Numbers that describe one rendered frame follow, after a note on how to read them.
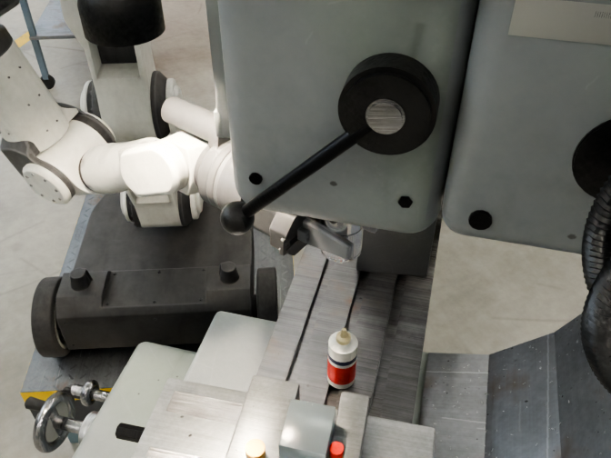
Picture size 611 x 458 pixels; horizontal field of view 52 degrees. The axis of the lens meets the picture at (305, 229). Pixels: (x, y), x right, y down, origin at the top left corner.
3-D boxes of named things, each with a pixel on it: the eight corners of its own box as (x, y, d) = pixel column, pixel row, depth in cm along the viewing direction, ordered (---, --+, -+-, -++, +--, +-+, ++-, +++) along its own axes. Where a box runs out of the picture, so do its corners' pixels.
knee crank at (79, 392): (58, 405, 138) (51, 389, 134) (72, 383, 143) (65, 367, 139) (148, 427, 134) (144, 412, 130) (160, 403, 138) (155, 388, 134)
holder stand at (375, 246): (355, 271, 106) (362, 176, 93) (363, 194, 123) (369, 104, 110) (426, 277, 105) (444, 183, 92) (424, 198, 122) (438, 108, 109)
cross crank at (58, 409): (25, 459, 119) (6, 425, 111) (59, 407, 127) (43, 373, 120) (101, 479, 116) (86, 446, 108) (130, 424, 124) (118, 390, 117)
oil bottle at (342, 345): (324, 386, 89) (325, 337, 82) (330, 363, 92) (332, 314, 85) (352, 393, 88) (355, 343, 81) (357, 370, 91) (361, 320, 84)
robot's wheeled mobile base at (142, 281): (105, 200, 202) (80, 110, 180) (264, 194, 205) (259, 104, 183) (58, 359, 154) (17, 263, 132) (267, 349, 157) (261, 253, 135)
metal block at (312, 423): (279, 472, 70) (277, 444, 66) (292, 426, 75) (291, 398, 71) (325, 482, 69) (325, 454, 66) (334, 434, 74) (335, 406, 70)
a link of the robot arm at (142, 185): (183, 194, 73) (119, 201, 82) (233, 167, 80) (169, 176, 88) (163, 143, 72) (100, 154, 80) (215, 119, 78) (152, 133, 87)
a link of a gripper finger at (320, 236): (352, 261, 67) (305, 237, 70) (354, 239, 65) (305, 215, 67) (344, 269, 66) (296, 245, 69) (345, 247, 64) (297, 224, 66)
